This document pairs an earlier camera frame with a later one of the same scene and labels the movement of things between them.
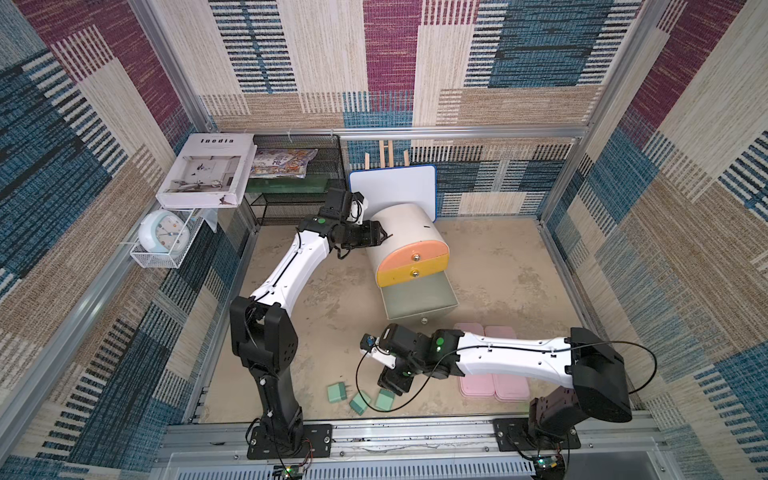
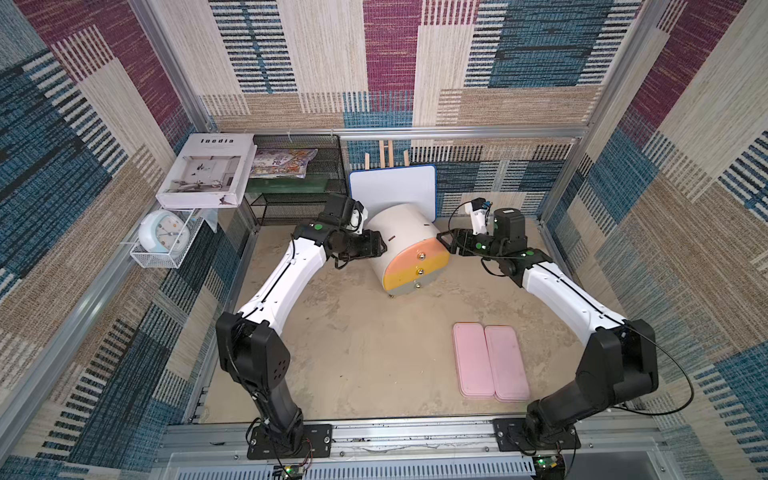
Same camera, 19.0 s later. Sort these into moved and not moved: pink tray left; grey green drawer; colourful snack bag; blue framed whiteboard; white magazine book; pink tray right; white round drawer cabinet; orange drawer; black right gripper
Moved: grey green drawer; black right gripper; white round drawer cabinet
Not moved: pink tray left; orange drawer; pink tray right; white magazine book; colourful snack bag; blue framed whiteboard
